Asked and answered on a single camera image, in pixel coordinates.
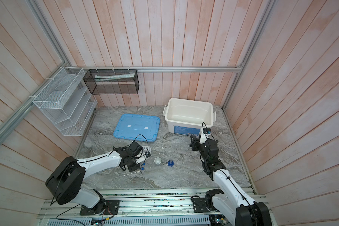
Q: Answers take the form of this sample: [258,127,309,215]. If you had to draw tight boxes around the small white ceramic crucible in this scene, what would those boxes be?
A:
[154,157,162,165]

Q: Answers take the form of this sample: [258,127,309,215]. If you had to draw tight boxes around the black wire mesh basket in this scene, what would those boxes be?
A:
[83,69,140,95]

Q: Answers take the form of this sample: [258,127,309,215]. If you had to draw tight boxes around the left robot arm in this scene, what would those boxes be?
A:
[45,141,152,215]

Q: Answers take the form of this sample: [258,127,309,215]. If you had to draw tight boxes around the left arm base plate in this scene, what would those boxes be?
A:
[80,200,120,216]

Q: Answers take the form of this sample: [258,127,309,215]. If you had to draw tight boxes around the white test tube rack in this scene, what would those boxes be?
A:
[142,146,151,152]

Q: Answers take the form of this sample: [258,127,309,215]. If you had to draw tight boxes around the blue hexagonal base cylinder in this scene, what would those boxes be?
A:
[167,160,174,167]

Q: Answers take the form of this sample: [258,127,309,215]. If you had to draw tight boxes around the white plastic storage bin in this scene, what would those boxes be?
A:
[163,98,217,136]

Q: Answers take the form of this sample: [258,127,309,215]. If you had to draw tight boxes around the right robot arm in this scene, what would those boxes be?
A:
[190,135,272,226]

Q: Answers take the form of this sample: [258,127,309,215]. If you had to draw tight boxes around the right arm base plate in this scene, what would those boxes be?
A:
[190,195,217,213]

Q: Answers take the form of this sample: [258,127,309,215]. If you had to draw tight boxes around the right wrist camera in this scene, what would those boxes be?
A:
[202,128,211,135]

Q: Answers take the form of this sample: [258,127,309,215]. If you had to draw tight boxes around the white wire mesh shelf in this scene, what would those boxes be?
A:
[33,67,98,137]

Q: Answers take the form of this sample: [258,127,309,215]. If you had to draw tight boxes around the blue plastic bin lid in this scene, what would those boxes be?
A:
[114,114,161,142]

